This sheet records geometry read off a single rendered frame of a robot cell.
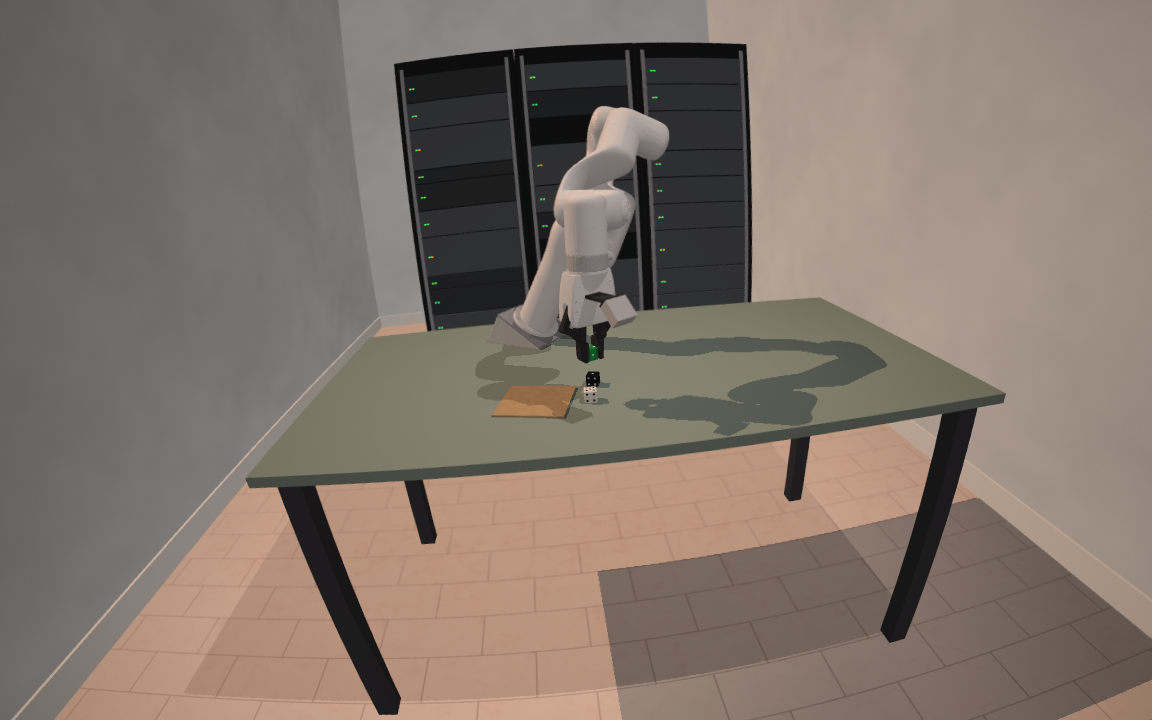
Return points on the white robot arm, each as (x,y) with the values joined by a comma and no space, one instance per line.
(594,225)

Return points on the tan mat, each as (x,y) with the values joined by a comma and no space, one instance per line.
(535,402)

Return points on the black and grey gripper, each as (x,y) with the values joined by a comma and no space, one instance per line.
(581,312)

